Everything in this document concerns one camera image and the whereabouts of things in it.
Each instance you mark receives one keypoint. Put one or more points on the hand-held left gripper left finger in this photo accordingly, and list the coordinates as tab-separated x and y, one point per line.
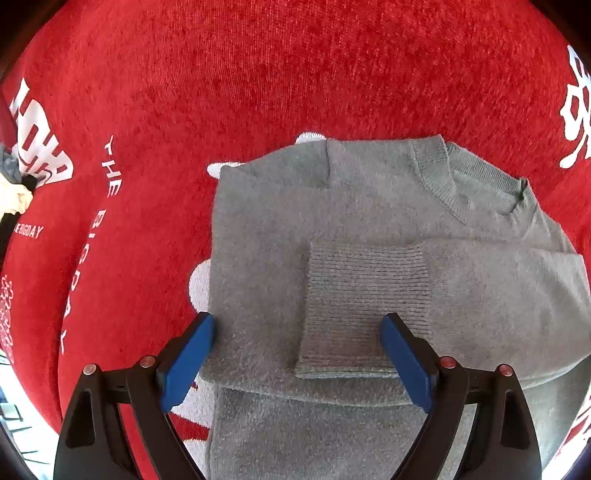
191	357

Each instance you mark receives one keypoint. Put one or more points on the grey knit sweater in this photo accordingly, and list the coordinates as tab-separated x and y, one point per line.
369	258

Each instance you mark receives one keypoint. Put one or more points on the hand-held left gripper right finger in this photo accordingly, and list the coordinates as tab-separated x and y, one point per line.
406	360

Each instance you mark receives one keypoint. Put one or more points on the pale yellow cloth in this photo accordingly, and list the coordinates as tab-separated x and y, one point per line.
14	198

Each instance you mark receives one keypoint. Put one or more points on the red printed blanket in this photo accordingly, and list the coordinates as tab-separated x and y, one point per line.
258	74

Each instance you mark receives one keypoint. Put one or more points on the blue-grey cloth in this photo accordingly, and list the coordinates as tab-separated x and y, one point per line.
9	161

